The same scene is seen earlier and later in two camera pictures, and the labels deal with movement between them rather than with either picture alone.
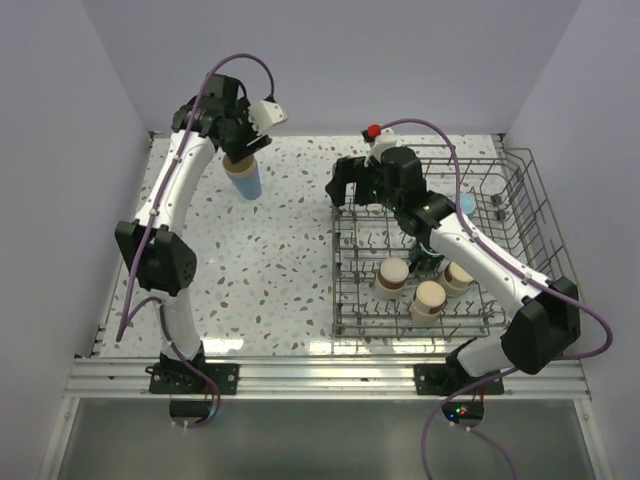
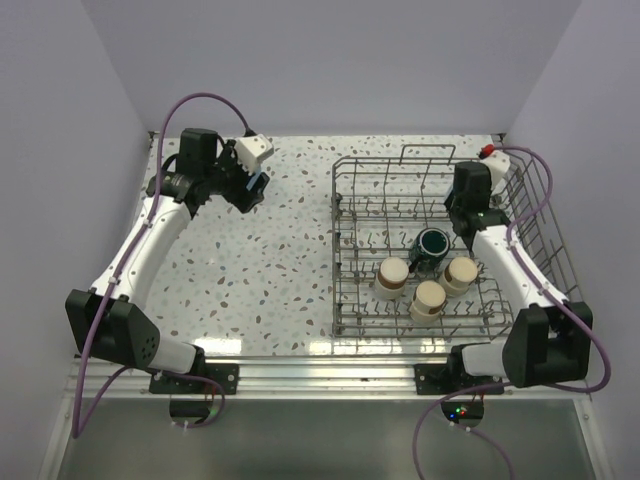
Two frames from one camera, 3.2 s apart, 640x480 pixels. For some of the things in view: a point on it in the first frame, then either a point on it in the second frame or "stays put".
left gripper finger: [257, 145] -> [252, 197]
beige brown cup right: [456, 280] stays put
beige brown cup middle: [428, 300] stays put
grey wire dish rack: [385, 281] stays put
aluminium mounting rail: [323, 378] stays put
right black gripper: [349, 168] -> [449, 201]
